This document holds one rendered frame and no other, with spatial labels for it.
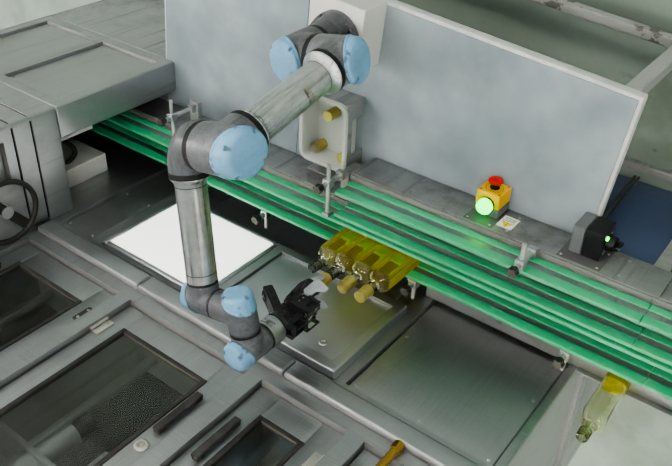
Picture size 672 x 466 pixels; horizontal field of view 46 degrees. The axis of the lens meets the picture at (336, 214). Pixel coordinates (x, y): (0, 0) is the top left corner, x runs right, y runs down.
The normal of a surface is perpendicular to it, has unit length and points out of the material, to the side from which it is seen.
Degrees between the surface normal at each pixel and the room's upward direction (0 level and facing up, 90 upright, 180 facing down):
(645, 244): 90
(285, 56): 8
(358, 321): 90
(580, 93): 0
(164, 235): 90
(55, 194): 90
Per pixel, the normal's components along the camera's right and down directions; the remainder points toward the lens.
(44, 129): 0.80, 0.35
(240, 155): 0.69, 0.25
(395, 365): 0.05, -0.84
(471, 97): -0.61, 0.42
